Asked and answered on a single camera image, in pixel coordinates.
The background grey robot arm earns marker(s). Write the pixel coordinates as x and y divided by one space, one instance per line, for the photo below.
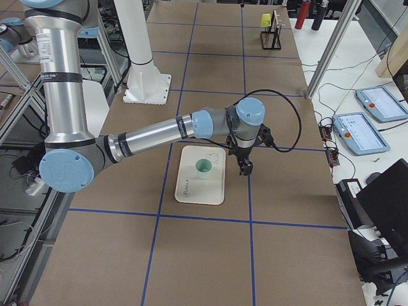
18 42

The blue teach pendant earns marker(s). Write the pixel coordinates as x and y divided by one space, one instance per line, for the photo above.
381 104
359 134

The green plastic cup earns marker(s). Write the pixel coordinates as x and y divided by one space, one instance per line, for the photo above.
203 167

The beige rabbit tray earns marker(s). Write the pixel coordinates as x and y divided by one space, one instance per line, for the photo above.
190 188

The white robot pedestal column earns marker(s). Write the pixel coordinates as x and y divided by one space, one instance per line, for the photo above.
145 83

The red bottle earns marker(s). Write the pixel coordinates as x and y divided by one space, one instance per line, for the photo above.
304 11

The black wire cup rack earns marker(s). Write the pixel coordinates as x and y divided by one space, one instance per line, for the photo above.
271 36

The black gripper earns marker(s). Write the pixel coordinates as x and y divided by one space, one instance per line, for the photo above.
243 154

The far blue teach pendant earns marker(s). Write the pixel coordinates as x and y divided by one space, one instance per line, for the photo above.
381 104

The black computer box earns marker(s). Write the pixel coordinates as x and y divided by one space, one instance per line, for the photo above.
353 212

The yellow plastic cup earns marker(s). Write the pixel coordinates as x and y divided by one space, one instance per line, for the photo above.
266 20

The grey aluminium frame post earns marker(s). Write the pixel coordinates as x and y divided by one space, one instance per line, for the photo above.
338 33

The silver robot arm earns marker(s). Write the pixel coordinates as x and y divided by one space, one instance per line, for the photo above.
73 155

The black bottle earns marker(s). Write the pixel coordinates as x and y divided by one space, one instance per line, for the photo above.
321 8

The white chair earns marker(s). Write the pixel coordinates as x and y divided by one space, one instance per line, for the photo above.
96 106

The near blue teach pendant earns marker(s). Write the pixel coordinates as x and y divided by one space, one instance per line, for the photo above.
359 134

